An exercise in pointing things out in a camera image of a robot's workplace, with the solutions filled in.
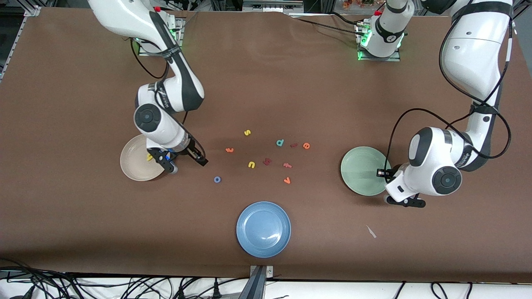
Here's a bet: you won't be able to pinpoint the black base cable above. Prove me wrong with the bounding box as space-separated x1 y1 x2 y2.
291 16 366 37

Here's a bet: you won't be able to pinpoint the black floor cable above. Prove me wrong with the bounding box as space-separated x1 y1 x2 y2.
431 282 450 299
0 257 88 299

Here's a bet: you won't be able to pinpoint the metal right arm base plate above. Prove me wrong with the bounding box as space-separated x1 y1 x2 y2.
138 17 185 57

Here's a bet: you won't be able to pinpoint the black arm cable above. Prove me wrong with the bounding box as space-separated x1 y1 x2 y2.
384 4 514 183
130 38 207 162

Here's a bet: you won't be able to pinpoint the orange artificial flowers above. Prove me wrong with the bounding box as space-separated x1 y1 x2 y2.
343 0 377 10

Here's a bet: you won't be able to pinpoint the pale green plate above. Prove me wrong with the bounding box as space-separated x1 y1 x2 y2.
340 146 393 196

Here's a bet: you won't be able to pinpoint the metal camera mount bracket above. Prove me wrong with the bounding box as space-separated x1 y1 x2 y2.
238 265 275 299

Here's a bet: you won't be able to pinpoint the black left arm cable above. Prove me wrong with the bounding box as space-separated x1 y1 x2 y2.
384 4 514 183

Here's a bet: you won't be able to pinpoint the aluminium frame profile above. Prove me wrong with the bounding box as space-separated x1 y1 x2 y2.
509 0 532 34
0 0 42 81

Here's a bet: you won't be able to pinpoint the beige brown plate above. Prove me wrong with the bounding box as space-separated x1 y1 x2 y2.
120 133 169 182

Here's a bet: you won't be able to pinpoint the grey power strip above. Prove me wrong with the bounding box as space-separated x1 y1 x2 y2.
242 0 305 13

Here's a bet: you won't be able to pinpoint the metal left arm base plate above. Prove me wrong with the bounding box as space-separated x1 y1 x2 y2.
355 21 401 62

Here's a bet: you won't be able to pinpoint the brown table cover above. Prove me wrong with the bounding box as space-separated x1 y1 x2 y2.
0 7 532 284

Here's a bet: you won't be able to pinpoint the blue plate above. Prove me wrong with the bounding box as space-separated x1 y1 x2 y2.
236 201 291 258

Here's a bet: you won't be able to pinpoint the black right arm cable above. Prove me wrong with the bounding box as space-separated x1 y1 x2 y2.
130 38 207 162

